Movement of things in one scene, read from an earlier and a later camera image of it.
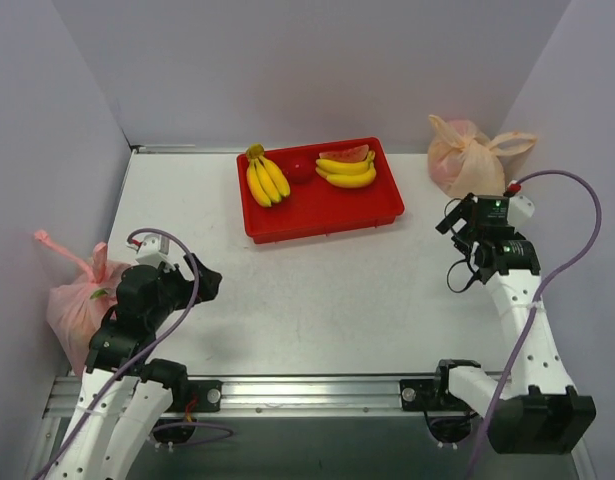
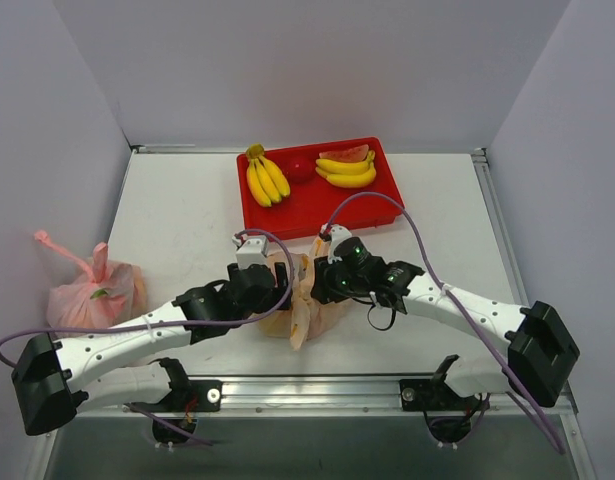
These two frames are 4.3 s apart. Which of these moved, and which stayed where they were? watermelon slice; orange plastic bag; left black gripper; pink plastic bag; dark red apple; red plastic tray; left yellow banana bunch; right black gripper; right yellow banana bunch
Moved: left black gripper; orange plastic bag; right black gripper
Stayed: dark red apple; red plastic tray; pink plastic bag; right yellow banana bunch; watermelon slice; left yellow banana bunch
